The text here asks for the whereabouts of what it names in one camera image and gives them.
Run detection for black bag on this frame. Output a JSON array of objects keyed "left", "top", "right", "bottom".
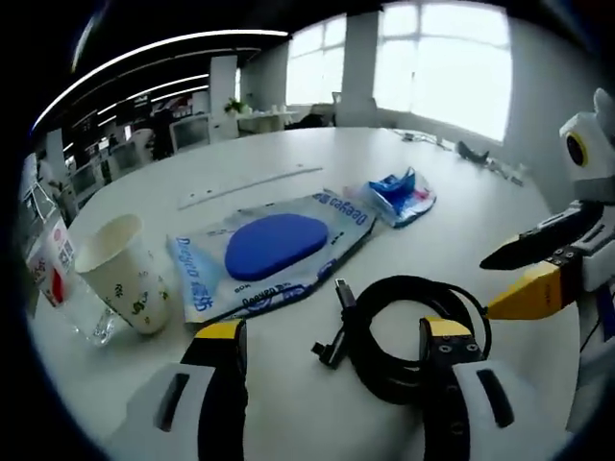
[{"left": 297, "top": 112, "right": 335, "bottom": 129}]

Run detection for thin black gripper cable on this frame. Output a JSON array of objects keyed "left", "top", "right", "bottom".
[{"left": 578, "top": 306, "right": 604, "bottom": 354}]

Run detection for white office chair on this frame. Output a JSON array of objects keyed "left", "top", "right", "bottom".
[{"left": 170, "top": 117, "right": 211, "bottom": 151}]

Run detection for white power strip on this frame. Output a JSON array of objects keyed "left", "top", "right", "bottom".
[{"left": 176, "top": 165, "right": 325, "bottom": 211}]

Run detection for small black object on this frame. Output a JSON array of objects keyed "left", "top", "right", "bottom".
[{"left": 455, "top": 139, "right": 491, "bottom": 165}]

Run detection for white table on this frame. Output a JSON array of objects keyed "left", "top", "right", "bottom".
[{"left": 26, "top": 125, "right": 585, "bottom": 461}]

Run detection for large bright window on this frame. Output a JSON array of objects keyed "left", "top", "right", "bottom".
[{"left": 377, "top": 4, "right": 513, "bottom": 143}]

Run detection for white paper cup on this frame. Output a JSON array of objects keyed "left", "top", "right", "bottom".
[{"left": 74, "top": 213, "right": 173, "bottom": 336}]

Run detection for long ceiling light strip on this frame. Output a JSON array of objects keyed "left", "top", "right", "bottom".
[{"left": 33, "top": 29, "right": 289, "bottom": 131}]

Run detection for blue-lidded wet wipes pack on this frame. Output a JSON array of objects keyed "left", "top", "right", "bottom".
[{"left": 165, "top": 188, "right": 378, "bottom": 326}]

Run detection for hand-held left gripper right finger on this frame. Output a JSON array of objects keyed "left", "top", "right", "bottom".
[{"left": 418, "top": 315, "right": 576, "bottom": 461}]

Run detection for blue tissue packet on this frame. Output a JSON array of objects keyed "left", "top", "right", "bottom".
[{"left": 359, "top": 166, "right": 438, "bottom": 229}]

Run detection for clear plastic water bottle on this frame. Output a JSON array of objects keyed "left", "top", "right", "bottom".
[{"left": 26, "top": 223, "right": 119, "bottom": 348}]

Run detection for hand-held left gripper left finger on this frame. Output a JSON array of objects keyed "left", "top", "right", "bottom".
[{"left": 103, "top": 318, "right": 251, "bottom": 461}]

